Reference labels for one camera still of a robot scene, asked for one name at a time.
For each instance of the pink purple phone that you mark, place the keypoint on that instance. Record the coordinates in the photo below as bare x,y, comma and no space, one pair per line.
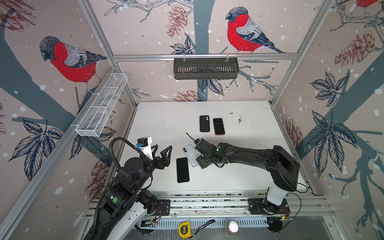
219,126

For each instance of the small circuit board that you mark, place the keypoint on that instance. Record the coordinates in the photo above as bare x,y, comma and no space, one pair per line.
149,224

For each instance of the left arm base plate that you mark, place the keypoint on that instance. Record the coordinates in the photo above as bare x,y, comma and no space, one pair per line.
162,208

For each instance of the black wall basket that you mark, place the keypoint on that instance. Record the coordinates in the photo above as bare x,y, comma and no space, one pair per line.
206,68

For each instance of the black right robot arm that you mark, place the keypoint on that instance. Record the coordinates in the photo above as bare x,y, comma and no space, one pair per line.
283,168

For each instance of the white wire mesh basket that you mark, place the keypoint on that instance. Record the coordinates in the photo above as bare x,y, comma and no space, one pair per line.
100,110

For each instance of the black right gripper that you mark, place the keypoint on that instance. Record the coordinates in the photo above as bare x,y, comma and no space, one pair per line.
201,161

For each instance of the white phone face down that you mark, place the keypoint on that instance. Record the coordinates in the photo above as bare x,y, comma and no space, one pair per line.
191,154

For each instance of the black phone case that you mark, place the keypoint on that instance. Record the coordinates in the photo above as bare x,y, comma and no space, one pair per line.
204,122

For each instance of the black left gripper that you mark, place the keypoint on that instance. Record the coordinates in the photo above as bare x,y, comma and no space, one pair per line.
165,160

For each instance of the round silver puck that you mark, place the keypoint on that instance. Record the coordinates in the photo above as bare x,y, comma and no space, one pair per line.
232,228

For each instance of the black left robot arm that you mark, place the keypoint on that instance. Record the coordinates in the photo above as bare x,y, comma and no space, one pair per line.
126,200

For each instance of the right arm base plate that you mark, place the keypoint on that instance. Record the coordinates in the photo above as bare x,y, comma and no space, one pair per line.
260,206

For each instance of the yellow tape measure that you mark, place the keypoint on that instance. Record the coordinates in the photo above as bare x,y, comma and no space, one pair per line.
185,230

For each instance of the black phone face up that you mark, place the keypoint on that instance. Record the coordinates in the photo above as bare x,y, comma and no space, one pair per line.
182,170

